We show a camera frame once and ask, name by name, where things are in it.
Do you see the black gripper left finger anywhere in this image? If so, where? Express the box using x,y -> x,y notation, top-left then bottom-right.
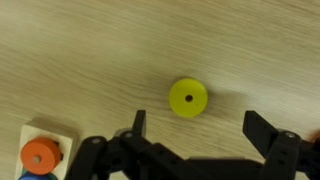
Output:
64,109 -> 208,180

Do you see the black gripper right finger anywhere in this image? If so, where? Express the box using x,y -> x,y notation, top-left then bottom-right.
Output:
242,110 -> 320,180

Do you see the yellow wooden disc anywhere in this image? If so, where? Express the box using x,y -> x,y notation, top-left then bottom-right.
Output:
168,77 -> 209,118

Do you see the orange wooden disc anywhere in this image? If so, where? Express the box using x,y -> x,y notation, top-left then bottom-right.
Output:
19,137 -> 64,176

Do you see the blue wooden disc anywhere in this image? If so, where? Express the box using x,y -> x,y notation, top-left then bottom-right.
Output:
18,171 -> 59,180

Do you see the wooden peg board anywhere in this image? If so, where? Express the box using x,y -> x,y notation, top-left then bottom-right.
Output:
14,118 -> 80,180

